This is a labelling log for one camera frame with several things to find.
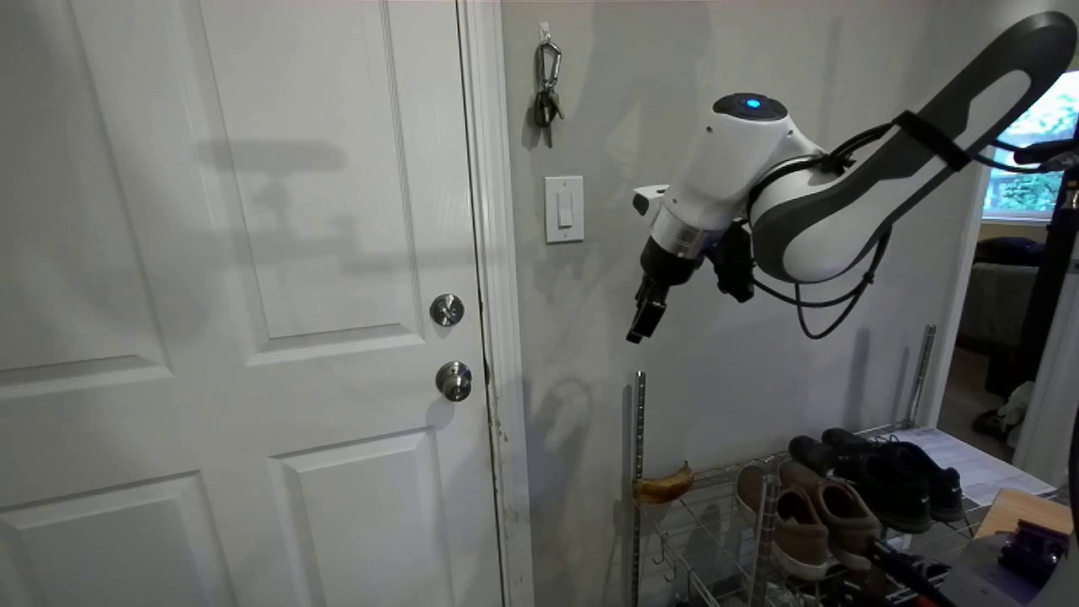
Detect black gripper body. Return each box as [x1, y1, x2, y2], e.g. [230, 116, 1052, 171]
[634, 236, 704, 307]

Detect keys on silver carabiner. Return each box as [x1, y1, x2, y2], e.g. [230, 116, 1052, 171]
[526, 23, 569, 153]

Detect white paper sheet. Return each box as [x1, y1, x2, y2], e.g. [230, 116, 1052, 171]
[870, 423, 1060, 510]

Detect black shoe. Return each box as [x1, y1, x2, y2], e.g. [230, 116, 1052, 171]
[785, 434, 938, 535]
[822, 425, 967, 527]

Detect slotted metal rack post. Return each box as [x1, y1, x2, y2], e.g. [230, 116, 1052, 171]
[753, 470, 782, 607]
[620, 367, 655, 607]

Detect black device on box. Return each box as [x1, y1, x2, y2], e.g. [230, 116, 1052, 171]
[996, 516, 1071, 591]

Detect silver deadbolt lock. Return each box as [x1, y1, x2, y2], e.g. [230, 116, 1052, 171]
[424, 290, 468, 332]

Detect white wall light switch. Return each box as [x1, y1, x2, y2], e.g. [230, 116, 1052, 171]
[543, 171, 586, 246]

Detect brown suede shoe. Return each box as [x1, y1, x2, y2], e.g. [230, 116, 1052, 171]
[782, 452, 888, 555]
[734, 461, 840, 585]

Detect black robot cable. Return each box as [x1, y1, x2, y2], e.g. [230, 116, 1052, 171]
[749, 105, 1079, 344]

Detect black stand pole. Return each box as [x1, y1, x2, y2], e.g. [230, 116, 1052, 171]
[1008, 136, 1079, 398]

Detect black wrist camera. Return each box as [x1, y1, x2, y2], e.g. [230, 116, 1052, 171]
[704, 220, 759, 307]

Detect metal wire rack shelf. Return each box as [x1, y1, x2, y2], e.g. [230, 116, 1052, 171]
[632, 470, 983, 607]

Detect cardboard box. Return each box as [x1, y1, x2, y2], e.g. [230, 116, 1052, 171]
[970, 486, 1079, 543]

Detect bright window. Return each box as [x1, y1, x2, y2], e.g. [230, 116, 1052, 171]
[983, 70, 1079, 224]

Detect white entrance door frame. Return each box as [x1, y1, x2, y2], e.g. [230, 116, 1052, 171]
[451, 0, 541, 607]

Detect white panelled entrance door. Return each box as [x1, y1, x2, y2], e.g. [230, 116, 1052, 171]
[0, 0, 505, 607]

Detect yellow banana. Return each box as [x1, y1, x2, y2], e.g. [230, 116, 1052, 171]
[632, 461, 698, 507]

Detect metal rail leaning on wall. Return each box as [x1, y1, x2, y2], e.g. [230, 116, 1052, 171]
[908, 325, 940, 428]

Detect silver round door knob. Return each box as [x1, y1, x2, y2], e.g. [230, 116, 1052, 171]
[432, 356, 475, 406]

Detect dark grey couch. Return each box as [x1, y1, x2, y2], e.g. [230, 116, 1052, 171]
[960, 233, 1044, 353]

